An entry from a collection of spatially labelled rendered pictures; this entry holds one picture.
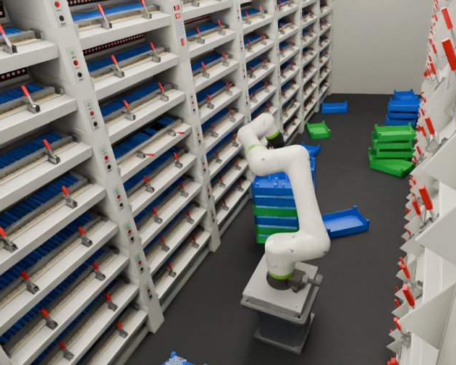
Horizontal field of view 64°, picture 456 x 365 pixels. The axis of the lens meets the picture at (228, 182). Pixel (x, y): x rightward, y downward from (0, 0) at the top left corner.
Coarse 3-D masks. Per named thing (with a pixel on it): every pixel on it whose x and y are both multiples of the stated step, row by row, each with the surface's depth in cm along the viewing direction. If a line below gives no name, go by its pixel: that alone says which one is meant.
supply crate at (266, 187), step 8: (256, 176) 246; (264, 176) 248; (272, 176) 246; (280, 176) 244; (264, 184) 243; (272, 184) 241; (280, 184) 240; (288, 184) 239; (256, 192) 232; (264, 192) 231; (272, 192) 229; (280, 192) 228; (288, 192) 226
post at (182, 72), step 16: (176, 0) 179; (144, 32) 189; (160, 32) 184; (176, 32) 182; (192, 80) 200; (192, 112) 204; (192, 128) 206; (192, 144) 212; (208, 176) 230; (208, 208) 235; (208, 224) 239; (208, 240) 248
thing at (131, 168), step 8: (168, 112) 208; (176, 112) 205; (176, 120) 206; (184, 120) 205; (192, 120) 203; (184, 128) 201; (168, 136) 192; (176, 136) 193; (184, 136) 202; (120, 144) 179; (152, 144) 184; (160, 144) 185; (168, 144) 188; (144, 152) 177; (152, 152) 178; (160, 152) 184; (136, 160) 171; (144, 160) 172; (152, 160) 180; (120, 168) 157; (128, 168) 165; (136, 168) 169; (120, 176) 159; (128, 176) 165
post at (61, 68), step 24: (24, 0) 121; (48, 0) 119; (48, 24) 122; (72, 24) 128; (48, 72) 133; (72, 72) 131; (72, 120) 141; (96, 144) 145; (96, 168) 149; (120, 216) 163; (120, 240) 168; (144, 264) 182; (144, 288) 185
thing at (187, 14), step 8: (184, 0) 195; (192, 0) 202; (200, 0) 210; (208, 0) 213; (216, 0) 217; (224, 0) 223; (232, 0) 230; (184, 8) 191; (192, 8) 194; (200, 8) 199; (208, 8) 207; (216, 8) 215; (224, 8) 224; (184, 16) 187; (192, 16) 194
